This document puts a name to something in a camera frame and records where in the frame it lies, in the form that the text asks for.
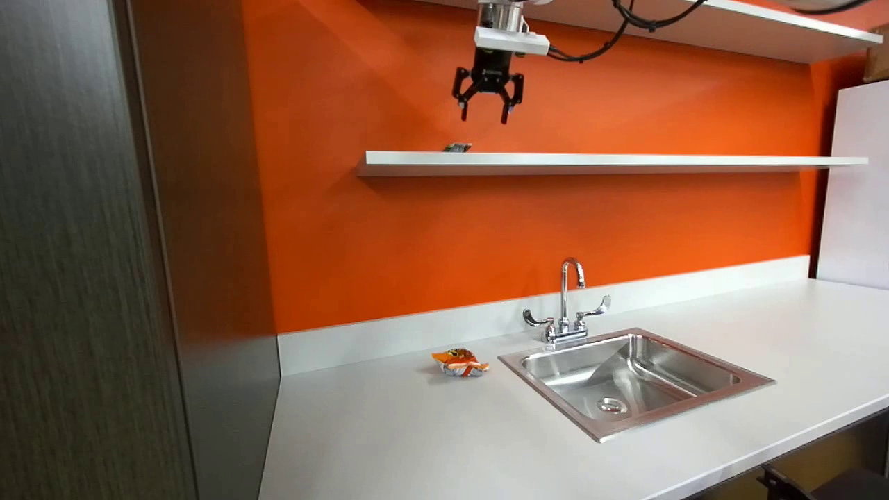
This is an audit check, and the dark wood cabinet panel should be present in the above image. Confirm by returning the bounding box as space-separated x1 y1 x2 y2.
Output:
0 0 284 500

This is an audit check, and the white tall side panel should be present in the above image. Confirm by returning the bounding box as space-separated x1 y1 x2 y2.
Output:
813 76 889 293

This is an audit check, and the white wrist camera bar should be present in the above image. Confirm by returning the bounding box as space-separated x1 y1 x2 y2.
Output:
471 22 556 60

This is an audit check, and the stainless steel sink basin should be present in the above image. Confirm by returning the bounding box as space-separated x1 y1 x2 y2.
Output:
495 325 778 444

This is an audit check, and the dark chair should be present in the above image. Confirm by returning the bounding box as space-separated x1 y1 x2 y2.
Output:
756 460 889 500

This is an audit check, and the orange snack packet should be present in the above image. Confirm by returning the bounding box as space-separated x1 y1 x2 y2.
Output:
427 346 491 380

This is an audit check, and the white counter backsplash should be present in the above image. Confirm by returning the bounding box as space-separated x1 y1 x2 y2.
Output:
271 254 813 380

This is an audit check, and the chrome two-handle faucet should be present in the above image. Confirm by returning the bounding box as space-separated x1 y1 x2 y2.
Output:
517 255 613 350

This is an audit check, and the white upper wall shelf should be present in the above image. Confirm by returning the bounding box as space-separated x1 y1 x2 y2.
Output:
423 0 889 68

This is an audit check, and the white wall shelf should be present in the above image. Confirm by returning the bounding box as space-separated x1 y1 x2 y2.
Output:
423 0 889 68
355 148 871 182

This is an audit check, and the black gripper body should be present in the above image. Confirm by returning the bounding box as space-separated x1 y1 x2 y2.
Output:
450 44 527 107

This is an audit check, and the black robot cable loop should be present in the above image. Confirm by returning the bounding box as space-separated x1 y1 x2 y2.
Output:
545 0 710 68

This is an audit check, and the white lower wall shelf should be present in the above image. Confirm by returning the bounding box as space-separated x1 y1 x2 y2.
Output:
355 148 871 182

